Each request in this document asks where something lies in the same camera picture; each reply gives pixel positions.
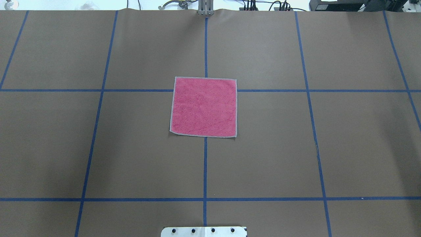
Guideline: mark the pink towel with grey trim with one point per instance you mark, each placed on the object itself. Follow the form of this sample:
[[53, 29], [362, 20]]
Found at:
[[204, 107]]

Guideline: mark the black device top right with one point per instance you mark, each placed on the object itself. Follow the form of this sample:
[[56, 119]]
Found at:
[[336, 5]]

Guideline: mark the aluminium frame post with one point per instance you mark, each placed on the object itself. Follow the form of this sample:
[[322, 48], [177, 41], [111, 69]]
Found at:
[[205, 7]]

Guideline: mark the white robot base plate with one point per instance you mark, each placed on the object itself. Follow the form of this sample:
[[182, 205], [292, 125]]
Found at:
[[205, 231]]

